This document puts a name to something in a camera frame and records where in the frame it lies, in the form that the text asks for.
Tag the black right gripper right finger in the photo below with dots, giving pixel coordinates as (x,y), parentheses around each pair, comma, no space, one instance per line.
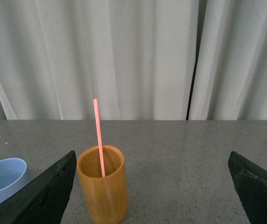
(250,183)

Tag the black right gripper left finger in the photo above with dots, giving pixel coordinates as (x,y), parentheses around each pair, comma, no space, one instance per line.
(45,198)

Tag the blue plastic cup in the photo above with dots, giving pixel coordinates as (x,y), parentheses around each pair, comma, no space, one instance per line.
(14,175)

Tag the pink chopstick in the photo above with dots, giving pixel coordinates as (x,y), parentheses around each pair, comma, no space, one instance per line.
(99,136)

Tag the brown bamboo holder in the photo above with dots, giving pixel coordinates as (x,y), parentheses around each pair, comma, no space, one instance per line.
(106,197)

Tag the white curtain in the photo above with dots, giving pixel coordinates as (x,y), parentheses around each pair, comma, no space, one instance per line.
(141,59)

